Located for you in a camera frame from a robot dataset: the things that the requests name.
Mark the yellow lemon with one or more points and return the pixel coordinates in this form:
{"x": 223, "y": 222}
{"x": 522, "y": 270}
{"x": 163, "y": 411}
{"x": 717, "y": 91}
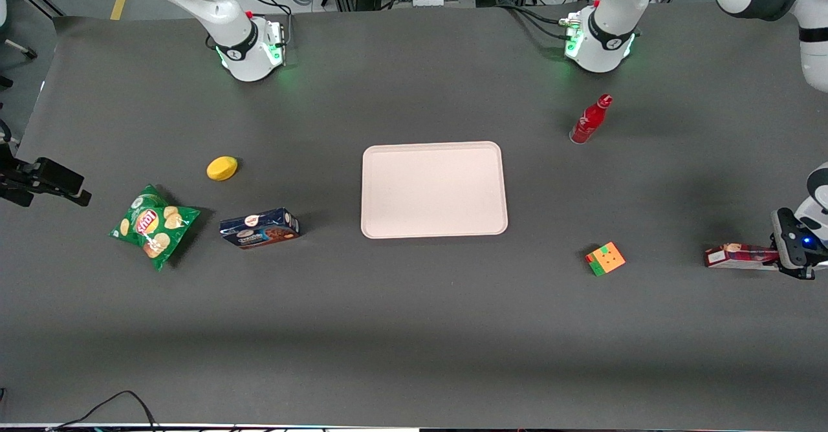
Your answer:
{"x": 222, "y": 169}

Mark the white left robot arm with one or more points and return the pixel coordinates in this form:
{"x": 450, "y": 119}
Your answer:
{"x": 608, "y": 31}

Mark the pale pink plastic tray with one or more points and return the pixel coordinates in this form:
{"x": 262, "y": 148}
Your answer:
{"x": 433, "y": 189}

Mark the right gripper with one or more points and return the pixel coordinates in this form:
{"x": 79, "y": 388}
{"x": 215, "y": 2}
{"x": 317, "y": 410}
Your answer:
{"x": 19, "y": 180}

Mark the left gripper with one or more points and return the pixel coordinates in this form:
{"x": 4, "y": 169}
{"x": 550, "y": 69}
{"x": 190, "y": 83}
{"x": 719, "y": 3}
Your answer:
{"x": 787, "y": 246}

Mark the red tartan cookie box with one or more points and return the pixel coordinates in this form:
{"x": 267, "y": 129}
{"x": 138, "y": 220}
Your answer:
{"x": 740, "y": 256}

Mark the green chips bag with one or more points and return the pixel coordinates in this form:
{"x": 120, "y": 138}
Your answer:
{"x": 152, "y": 225}

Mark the dark blue cookie box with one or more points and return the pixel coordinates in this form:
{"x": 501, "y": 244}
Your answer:
{"x": 259, "y": 230}

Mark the dark grey table mat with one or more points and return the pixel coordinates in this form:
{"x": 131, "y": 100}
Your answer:
{"x": 414, "y": 328}

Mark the small white power strip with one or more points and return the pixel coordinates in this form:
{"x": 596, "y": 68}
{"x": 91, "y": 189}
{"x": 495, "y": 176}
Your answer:
{"x": 428, "y": 1}

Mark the colourful puzzle cube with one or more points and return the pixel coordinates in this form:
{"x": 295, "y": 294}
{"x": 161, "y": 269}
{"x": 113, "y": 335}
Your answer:
{"x": 607, "y": 260}

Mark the red drink bottle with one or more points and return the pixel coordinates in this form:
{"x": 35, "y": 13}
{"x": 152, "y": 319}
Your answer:
{"x": 587, "y": 125}

